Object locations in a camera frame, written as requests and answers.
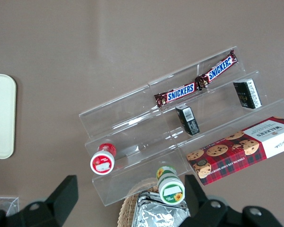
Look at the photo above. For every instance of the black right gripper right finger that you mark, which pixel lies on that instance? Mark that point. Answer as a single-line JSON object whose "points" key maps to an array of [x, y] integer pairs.
{"points": [[203, 212]]}

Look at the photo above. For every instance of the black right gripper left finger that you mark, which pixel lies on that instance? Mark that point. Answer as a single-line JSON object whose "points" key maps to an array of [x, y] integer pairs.
{"points": [[61, 201]]}

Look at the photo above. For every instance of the light wicker basket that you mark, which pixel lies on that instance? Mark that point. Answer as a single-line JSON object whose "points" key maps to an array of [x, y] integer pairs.
{"points": [[127, 208]]}

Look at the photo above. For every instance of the cream rectangular serving tray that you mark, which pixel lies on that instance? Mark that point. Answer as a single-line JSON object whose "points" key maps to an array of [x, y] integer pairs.
{"points": [[1, 116]]}

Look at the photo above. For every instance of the green lid yogurt cup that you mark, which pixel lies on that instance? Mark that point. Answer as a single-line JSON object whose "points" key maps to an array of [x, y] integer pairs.
{"points": [[171, 191]]}

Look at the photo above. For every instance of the stacked foil containers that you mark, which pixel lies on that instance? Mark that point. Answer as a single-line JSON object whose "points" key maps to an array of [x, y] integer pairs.
{"points": [[156, 212]]}

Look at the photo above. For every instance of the red lid yogurt cup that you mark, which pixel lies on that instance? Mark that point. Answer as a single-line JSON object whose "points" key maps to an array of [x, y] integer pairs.
{"points": [[102, 163]]}

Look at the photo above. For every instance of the clear acrylic bottle rack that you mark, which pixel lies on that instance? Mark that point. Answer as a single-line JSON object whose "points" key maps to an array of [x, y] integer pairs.
{"points": [[4, 203]]}

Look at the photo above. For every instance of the Walkers tartan cookie box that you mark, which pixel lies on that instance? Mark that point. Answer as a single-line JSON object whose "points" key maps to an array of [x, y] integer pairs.
{"points": [[239, 153]]}

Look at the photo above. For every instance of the small black box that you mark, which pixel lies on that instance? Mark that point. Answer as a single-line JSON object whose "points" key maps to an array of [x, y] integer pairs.
{"points": [[188, 120], [245, 93]]}

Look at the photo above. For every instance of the clear acrylic tiered stand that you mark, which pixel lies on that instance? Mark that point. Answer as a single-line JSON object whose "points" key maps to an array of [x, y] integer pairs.
{"points": [[123, 111]]}

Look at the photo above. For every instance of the Snickers chocolate bar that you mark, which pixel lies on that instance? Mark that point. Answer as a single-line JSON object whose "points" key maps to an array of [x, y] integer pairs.
{"points": [[219, 68], [180, 91]]}

